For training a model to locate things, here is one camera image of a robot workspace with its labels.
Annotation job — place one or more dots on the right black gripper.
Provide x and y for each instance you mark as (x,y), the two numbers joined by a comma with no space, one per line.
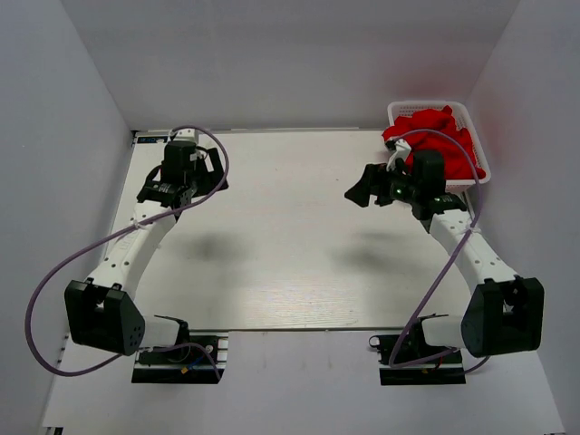
(373,181)

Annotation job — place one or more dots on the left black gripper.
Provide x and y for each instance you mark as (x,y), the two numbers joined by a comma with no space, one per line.
(215,177)

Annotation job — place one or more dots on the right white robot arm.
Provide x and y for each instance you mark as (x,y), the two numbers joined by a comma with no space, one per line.
(505,311)

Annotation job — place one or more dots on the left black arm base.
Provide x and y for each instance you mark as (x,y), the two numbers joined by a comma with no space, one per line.
(185,366)

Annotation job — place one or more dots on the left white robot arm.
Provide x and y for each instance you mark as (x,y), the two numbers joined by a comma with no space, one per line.
(100,309)

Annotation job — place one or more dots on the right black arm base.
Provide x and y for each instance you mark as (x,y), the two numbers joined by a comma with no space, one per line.
(417,366)

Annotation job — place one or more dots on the red shirts pile in basket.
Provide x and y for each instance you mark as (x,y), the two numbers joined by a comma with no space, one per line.
(436,129)

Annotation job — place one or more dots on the white plastic basket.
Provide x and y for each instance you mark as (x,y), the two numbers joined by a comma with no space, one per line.
(463,120)

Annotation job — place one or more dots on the blue table label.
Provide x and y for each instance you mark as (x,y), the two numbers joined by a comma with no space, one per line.
(152,139)

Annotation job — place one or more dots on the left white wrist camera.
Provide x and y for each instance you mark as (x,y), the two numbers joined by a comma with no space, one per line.
(187,134)

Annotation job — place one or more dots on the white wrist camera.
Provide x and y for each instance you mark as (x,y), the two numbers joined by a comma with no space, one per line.
(398,149)
(187,134)

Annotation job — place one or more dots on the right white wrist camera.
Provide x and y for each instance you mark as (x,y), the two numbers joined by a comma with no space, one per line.
(398,149)

